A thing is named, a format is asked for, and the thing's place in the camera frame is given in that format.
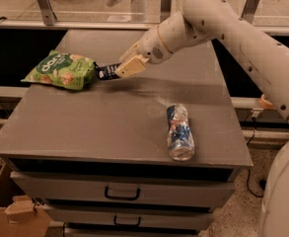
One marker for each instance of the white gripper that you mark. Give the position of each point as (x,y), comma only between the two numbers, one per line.
(149,47)

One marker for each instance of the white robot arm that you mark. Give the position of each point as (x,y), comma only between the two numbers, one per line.
(263,58)

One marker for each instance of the green rice chip bag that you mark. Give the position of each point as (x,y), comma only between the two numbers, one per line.
(65,70)

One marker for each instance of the crushed clear plastic bottle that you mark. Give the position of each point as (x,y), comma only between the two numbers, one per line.
(180,141)

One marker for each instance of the grey drawer cabinet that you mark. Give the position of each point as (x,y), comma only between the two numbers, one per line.
(64,148)

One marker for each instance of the brown cardboard box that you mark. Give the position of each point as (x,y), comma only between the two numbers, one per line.
(20,215)

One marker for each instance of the middle metal bracket post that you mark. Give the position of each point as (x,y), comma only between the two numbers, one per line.
(165,9)

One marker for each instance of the metal bracket post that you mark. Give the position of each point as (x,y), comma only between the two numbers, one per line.
(165,9)
(249,10)
(48,16)

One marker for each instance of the left metal bracket post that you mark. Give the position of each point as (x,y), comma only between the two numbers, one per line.
(48,16)

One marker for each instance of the right metal bracket post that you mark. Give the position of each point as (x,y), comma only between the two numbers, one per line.
(249,10)

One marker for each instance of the top drawer black handle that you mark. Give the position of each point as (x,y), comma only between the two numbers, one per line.
(122,195)

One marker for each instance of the drawer black handle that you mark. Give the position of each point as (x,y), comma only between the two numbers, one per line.
(122,195)
(128,221)

